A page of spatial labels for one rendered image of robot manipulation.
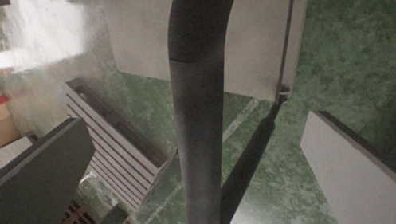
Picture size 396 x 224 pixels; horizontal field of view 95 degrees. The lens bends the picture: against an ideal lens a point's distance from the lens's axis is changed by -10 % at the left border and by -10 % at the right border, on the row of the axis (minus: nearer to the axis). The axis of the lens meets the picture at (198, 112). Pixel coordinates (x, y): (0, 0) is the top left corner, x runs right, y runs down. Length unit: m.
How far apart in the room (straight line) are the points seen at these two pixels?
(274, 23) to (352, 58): 0.35
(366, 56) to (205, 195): 0.79
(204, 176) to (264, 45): 0.57
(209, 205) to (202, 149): 0.08
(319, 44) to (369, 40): 0.16
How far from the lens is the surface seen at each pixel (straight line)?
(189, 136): 0.16
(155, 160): 1.59
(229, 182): 0.37
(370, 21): 0.88
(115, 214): 3.33
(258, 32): 0.70
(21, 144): 4.72
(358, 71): 0.91
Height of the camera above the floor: 0.87
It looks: 47 degrees down
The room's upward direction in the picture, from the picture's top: 131 degrees counter-clockwise
